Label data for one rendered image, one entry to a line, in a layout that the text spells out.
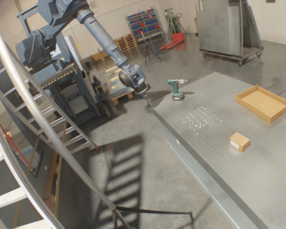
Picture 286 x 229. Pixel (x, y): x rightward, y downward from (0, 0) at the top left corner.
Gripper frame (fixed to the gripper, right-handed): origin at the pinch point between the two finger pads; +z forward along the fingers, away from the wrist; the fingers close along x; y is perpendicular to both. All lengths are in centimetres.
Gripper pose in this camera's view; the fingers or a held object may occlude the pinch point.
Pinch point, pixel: (149, 103)
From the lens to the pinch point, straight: 177.2
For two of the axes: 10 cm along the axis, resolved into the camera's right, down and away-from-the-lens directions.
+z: 4.8, 7.1, 5.1
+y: -8.1, 5.8, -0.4
